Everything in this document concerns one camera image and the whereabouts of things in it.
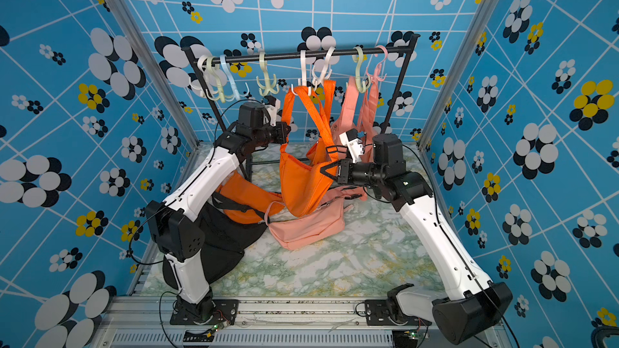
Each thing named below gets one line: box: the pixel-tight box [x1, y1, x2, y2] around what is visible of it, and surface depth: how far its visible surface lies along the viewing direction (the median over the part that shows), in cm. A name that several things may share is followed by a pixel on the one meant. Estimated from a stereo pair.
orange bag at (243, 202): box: [211, 170, 286, 224], surface depth 93 cm
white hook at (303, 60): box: [290, 49, 308, 96], surface depth 67 cm
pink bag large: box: [330, 75, 362, 151], surface depth 75 cm
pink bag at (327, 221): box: [264, 185, 368, 251], surface depth 88 cm
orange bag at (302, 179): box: [278, 79, 339, 219], surface depth 74 cm
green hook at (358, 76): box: [352, 45, 371, 94], surface depth 70 cm
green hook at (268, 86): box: [256, 51, 280, 97], surface depth 73 cm
